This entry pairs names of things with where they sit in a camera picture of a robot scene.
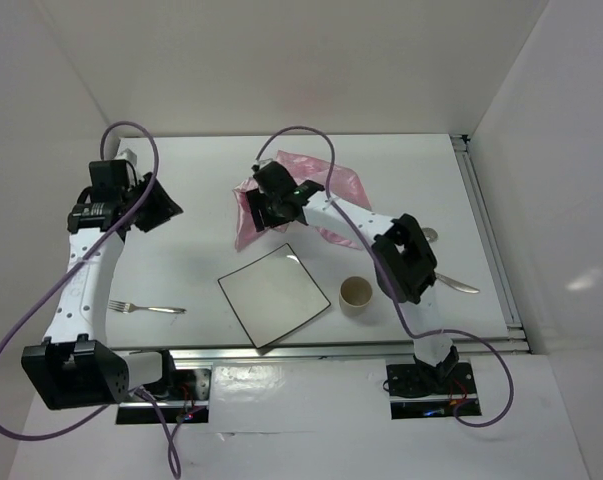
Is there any silver spoon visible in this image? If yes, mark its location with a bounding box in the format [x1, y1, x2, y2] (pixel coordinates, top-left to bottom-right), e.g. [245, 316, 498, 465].
[422, 227, 439, 243]

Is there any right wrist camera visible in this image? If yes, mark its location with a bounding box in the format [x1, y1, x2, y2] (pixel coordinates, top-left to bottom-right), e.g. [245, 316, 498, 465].
[251, 158, 273, 173]

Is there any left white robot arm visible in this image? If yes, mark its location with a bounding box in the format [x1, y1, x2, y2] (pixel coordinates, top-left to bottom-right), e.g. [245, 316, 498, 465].
[21, 150, 182, 410]

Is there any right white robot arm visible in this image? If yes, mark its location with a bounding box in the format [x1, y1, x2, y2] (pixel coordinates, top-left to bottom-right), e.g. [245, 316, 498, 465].
[247, 160, 459, 392]

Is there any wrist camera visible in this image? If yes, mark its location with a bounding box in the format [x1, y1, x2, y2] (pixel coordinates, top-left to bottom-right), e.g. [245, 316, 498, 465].
[251, 158, 273, 173]
[114, 148, 137, 171]

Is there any silver knife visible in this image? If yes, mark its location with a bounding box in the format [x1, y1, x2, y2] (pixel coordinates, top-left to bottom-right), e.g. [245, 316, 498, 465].
[435, 272, 480, 295]

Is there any silver fork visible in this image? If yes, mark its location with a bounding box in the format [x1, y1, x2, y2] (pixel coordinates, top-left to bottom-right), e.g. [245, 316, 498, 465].
[108, 300, 187, 315]

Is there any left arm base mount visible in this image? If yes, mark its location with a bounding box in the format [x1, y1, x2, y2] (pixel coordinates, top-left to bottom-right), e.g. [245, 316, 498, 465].
[115, 365, 212, 426]

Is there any pink satin cloth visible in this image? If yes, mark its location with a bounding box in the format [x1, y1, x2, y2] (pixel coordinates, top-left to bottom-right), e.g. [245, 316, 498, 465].
[230, 148, 373, 254]

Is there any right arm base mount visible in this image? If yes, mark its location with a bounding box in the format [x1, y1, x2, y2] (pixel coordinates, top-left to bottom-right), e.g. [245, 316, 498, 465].
[382, 362, 482, 420]

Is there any beige cup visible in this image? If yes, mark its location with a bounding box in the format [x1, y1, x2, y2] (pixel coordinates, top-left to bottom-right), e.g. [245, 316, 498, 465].
[339, 276, 373, 317]

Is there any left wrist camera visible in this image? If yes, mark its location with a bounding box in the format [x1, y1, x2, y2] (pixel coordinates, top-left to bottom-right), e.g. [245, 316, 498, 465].
[114, 148, 137, 171]

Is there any aluminium table rail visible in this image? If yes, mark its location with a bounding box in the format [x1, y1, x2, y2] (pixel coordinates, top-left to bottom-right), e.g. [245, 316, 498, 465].
[60, 132, 532, 364]

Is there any square white plate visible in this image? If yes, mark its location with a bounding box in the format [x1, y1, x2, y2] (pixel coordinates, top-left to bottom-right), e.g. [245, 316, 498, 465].
[218, 244, 331, 349]

